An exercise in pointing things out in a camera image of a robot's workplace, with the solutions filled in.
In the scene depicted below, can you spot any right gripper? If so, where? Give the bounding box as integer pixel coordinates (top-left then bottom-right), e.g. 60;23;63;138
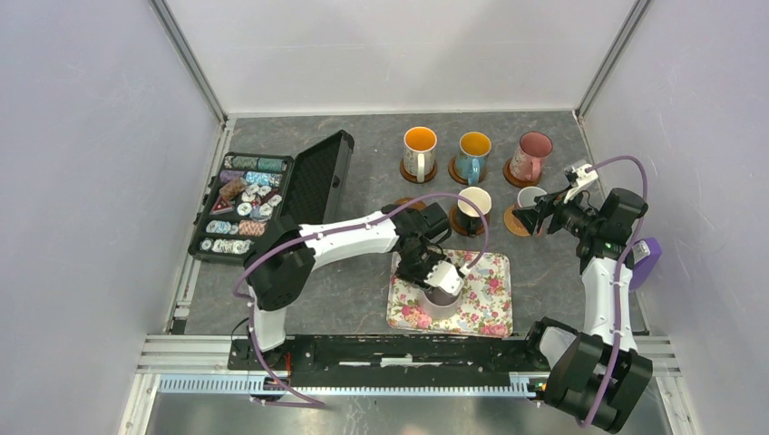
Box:
511;184;602;238

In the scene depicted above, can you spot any wooden coaster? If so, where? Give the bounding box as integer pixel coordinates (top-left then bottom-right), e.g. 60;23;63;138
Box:
503;158;542;189
394;198;426;211
448;157;488;186
449;205;486;237
399;159;439;184

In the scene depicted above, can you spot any black mug cream inside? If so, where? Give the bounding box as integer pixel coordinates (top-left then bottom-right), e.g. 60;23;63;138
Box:
455;187;492;221

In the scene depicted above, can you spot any lilac mug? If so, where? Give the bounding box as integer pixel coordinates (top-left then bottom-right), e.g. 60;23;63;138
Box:
418;287;462;320

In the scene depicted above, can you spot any white floral mug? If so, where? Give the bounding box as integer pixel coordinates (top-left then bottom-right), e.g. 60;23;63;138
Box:
516;186;548;208

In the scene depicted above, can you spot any floral mug orange inside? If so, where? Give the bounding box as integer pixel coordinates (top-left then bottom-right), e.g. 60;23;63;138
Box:
402;126;437;181

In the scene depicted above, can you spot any cork coaster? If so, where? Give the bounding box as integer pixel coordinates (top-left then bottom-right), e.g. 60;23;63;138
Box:
503;203;531;237

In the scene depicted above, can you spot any blue mug yellow inside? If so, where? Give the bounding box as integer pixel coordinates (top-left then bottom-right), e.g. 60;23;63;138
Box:
454;131;492;186

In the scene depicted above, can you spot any pink ghost mug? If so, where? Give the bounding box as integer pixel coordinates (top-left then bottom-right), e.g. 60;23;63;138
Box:
510;131;553;180

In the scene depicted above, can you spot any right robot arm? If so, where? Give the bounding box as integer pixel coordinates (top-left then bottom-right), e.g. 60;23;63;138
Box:
511;188;653;433

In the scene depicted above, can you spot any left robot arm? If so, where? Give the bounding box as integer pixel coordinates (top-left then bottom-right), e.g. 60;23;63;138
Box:
238;203;470;370

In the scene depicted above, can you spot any purple metronome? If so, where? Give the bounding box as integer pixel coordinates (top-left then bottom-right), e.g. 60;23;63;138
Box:
629;237;662;293

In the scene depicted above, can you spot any floral serving tray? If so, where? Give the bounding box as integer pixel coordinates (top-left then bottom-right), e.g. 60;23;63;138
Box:
385;253;513;338

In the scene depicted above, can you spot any black poker chip case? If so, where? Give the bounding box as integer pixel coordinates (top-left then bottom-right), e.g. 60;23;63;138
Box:
188;130;355;266

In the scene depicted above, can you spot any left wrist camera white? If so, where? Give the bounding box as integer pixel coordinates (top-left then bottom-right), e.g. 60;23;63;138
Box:
424;260;471;296

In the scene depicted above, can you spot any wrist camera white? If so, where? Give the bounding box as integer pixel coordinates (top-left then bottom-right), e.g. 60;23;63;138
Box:
424;260;471;296
563;159;599;203

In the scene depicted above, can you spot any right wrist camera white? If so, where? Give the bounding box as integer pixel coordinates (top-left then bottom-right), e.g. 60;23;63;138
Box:
563;159;599;203

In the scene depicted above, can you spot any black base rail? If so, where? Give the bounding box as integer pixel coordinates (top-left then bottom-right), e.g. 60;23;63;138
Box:
263;334;550;389

